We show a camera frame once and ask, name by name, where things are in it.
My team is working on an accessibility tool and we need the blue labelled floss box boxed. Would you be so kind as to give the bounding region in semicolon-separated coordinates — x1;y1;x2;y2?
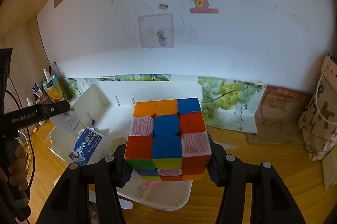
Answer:
68;128;104;166

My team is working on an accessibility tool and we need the beige angular case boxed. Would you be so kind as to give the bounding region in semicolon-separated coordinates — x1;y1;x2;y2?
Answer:
109;137;127;155

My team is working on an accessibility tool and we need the multicolour puzzle cube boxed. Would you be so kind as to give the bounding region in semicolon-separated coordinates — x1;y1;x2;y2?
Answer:
124;97;211;182

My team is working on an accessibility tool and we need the pink hair roller brush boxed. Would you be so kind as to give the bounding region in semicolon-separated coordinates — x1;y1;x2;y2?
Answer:
138;181;163;201

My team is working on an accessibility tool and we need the person left hand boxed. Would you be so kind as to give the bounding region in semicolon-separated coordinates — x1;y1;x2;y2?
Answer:
1;144;28;191

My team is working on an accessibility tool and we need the green tissue pack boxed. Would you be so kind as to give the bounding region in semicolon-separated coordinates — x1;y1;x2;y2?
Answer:
322;147;337;189

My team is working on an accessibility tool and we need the brown cardboard piece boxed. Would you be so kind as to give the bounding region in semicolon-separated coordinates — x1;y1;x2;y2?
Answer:
246;85;311;145

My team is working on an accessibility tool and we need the letter print fabric bag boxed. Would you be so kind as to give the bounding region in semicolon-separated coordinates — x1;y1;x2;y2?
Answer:
298;54;336;161

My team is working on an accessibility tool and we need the white spray bottle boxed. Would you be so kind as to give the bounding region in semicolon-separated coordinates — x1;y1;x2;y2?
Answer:
26;97;45;126

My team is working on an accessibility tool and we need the white plastic storage bin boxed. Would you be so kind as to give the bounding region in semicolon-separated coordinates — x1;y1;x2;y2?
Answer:
50;81;202;211

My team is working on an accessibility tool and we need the green grape print box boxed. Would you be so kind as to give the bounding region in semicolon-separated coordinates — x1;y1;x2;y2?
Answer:
66;74;267;133

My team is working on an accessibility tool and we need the black cable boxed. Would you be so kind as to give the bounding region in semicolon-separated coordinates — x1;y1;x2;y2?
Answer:
4;89;36;188

